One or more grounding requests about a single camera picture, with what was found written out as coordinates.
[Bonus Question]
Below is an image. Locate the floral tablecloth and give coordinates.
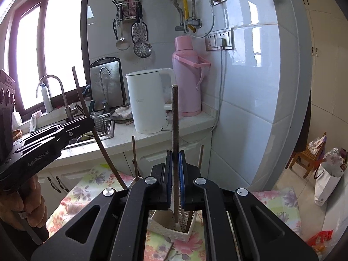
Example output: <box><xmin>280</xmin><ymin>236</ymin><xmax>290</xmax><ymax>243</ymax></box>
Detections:
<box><xmin>45</xmin><ymin>164</ymin><xmax>302</xmax><ymax>261</ymax></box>

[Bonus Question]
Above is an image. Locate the white crumpled cloth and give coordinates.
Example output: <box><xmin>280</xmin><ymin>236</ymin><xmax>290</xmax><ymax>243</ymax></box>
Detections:
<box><xmin>29</xmin><ymin>111</ymin><xmax>44</xmax><ymax>132</ymax></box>

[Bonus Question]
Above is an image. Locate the yellow gas hose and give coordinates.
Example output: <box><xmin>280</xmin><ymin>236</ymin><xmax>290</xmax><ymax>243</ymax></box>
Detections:
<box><xmin>182</xmin><ymin>0</ymin><xmax>197</xmax><ymax>33</ymax></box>

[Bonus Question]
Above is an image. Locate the white paper bag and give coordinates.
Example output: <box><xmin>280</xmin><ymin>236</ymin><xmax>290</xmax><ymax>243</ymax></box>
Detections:
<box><xmin>314</xmin><ymin>162</ymin><xmax>345</xmax><ymax>207</ymax></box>

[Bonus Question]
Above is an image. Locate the beige dish cloth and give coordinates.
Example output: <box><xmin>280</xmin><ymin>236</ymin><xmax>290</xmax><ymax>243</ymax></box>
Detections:
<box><xmin>110</xmin><ymin>105</ymin><xmax>134</xmax><ymax>123</ymax></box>

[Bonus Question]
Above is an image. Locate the steel skimmer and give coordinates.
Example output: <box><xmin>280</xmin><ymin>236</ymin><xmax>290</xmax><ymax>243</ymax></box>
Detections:
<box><xmin>133</xmin><ymin>41</ymin><xmax>153</xmax><ymax>59</ymax></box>

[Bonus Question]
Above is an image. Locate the white perforated plastic basket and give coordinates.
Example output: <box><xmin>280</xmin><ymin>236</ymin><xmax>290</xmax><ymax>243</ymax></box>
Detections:
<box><xmin>147</xmin><ymin>185</ymin><xmax>204</xmax><ymax>243</ymax></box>

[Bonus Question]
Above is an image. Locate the red packet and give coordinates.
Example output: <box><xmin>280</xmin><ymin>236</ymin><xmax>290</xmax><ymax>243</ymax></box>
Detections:
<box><xmin>307</xmin><ymin>230</ymin><xmax>334</xmax><ymax>254</ymax></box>

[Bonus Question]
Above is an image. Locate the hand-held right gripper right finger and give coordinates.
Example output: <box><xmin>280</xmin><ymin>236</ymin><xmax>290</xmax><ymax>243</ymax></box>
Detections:
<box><xmin>178</xmin><ymin>151</ymin><xmax>319</xmax><ymax>261</ymax></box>

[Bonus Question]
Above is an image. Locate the white kitchen base cabinet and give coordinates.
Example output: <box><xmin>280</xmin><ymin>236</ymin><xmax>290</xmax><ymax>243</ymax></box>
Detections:
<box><xmin>35</xmin><ymin>130</ymin><xmax>216</xmax><ymax>196</ymax></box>

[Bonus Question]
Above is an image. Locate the crumpled plastic bag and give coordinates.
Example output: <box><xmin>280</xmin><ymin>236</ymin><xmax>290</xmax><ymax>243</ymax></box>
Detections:
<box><xmin>307</xmin><ymin>135</ymin><xmax>327</xmax><ymax>153</ymax></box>

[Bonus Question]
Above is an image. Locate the person's left hand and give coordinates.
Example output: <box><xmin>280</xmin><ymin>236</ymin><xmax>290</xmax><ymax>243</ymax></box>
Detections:
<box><xmin>0</xmin><ymin>174</ymin><xmax>49</xmax><ymax>240</ymax></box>

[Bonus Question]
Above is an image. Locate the steel kitchen sink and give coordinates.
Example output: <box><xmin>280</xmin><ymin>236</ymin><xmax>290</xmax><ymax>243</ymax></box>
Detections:
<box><xmin>62</xmin><ymin>114</ymin><xmax>115</xmax><ymax>149</ymax></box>

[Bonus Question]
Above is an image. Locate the black framed grater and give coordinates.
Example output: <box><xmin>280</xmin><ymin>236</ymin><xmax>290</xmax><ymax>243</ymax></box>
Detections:
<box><xmin>132</xmin><ymin>11</ymin><xmax>149</xmax><ymax>44</ymax></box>

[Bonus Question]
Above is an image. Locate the white spray bottle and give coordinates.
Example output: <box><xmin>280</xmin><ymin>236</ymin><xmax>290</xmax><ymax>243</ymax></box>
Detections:
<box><xmin>11</xmin><ymin>106</ymin><xmax>23</xmax><ymax>127</ymax></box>

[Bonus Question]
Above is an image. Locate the steel wall utensil rack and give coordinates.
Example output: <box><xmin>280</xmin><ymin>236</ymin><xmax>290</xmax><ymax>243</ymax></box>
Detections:
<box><xmin>111</xmin><ymin>0</ymin><xmax>143</xmax><ymax>22</ymax></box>

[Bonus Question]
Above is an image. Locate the dark hanging coat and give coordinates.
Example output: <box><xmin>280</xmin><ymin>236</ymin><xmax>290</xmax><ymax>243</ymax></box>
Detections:
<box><xmin>295</xmin><ymin>95</ymin><xmax>312</xmax><ymax>153</ymax></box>

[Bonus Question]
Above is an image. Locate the steel cutting board black rim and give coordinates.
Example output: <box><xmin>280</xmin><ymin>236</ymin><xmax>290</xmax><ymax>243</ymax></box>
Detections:
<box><xmin>90</xmin><ymin>57</ymin><xmax>127</xmax><ymax>110</ymax></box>

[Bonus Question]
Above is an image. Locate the wooden chair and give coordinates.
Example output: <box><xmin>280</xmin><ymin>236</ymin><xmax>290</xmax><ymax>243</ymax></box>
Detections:
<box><xmin>285</xmin><ymin>132</ymin><xmax>327</xmax><ymax>180</ymax></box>

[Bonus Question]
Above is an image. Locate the steel ladle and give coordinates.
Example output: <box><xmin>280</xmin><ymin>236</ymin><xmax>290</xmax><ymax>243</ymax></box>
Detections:
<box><xmin>116</xmin><ymin>19</ymin><xmax>131</xmax><ymax>51</ymax></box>

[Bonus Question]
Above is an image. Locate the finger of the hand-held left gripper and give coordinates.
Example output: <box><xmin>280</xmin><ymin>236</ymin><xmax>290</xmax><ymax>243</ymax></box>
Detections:
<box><xmin>23</xmin><ymin>123</ymin><xmax>67</xmax><ymax>140</ymax></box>
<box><xmin>13</xmin><ymin>116</ymin><xmax>96</xmax><ymax>156</ymax></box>

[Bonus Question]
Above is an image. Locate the pink thermos flask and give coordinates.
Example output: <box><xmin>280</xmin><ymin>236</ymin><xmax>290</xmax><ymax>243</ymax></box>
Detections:
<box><xmin>172</xmin><ymin>35</ymin><xmax>211</xmax><ymax>117</ymax></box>

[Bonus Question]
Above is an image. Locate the tall steel faucet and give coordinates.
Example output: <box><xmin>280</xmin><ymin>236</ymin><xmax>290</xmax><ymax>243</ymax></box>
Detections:
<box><xmin>36</xmin><ymin>75</ymin><xmax>75</xmax><ymax>123</ymax></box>

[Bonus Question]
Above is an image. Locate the brown framed window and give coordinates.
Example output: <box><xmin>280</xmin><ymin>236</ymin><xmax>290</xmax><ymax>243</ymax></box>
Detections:
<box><xmin>8</xmin><ymin>0</ymin><xmax>91</xmax><ymax>112</ymax></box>

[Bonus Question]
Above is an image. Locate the white wardrobe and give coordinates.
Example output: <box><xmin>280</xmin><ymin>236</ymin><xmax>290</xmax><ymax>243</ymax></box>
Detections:
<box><xmin>295</xmin><ymin>0</ymin><xmax>348</xmax><ymax>131</ymax></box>

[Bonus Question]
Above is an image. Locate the double wall outlet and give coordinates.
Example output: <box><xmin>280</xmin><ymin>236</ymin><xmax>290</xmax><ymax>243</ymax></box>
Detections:
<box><xmin>205</xmin><ymin>28</ymin><xmax>235</xmax><ymax>52</ymax></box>

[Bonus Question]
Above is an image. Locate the white electric kettle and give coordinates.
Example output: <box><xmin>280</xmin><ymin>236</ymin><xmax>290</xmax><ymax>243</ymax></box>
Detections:
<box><xmin>125</xmin><ymin>68</ymin><xmax>177</xmax><ymax>134</ymax></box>

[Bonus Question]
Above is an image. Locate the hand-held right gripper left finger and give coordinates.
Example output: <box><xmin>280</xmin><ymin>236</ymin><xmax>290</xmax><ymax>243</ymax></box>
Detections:
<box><xmin>31</xmin><ymin>149</ymin><xmax>175</xmax><ymax>261</ymax></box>

